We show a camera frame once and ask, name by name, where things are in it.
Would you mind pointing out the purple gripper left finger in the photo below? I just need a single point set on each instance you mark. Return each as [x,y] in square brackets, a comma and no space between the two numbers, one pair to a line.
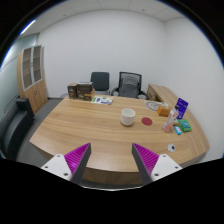
[71,166]

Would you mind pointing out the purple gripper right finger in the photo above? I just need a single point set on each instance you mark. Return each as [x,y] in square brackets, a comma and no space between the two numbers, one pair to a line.
[152,166]

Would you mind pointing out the clear plastic water bottle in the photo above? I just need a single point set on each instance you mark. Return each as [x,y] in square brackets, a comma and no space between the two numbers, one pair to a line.
[173,114]

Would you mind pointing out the blue small packet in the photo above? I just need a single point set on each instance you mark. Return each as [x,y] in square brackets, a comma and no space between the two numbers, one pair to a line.
[178,130]

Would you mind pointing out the red round coaster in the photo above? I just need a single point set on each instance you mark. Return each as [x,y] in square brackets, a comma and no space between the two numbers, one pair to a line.
[147,121]

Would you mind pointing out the green small box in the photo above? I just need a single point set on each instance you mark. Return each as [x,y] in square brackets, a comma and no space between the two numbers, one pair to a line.
[184,125]

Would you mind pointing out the orange small box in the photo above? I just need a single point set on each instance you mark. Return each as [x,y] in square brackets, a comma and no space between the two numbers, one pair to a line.
[163,110]

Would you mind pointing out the wooden office desk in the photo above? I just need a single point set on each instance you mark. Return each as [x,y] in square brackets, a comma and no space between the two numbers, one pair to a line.
[73,123]

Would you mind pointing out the white ceramic mug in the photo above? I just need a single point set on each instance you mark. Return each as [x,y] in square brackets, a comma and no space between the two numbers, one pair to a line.
[127,116]

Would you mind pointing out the round white plate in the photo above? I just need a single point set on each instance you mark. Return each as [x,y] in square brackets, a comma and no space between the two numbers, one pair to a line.
[152,105]

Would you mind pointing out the purple standing card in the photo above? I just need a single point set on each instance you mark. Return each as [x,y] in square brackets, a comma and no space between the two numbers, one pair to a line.
[182,104]

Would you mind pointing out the white green brochure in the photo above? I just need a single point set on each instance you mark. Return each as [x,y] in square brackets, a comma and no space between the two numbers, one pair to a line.
[102,100]

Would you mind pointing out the black leather sofa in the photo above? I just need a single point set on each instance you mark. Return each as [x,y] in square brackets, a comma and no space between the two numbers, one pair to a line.
[14,126]

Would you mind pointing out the dark brown box stack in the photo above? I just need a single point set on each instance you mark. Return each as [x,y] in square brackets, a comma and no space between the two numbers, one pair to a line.
[85,91]

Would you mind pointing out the dark brown box left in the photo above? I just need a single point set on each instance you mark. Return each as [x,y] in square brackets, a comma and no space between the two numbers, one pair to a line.
[72,90]

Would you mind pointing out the black mesh office chair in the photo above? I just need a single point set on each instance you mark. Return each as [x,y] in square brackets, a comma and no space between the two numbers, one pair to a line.
[129,85]

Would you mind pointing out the dark grey office chair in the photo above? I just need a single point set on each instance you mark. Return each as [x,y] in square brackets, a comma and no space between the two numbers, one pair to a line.
[100,81]

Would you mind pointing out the wooden glass-door cabinet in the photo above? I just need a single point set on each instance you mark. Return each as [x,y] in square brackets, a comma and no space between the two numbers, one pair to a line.
[30,77]

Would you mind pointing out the white desk cable grommet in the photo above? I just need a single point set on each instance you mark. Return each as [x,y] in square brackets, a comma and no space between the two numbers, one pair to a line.
[171,147]

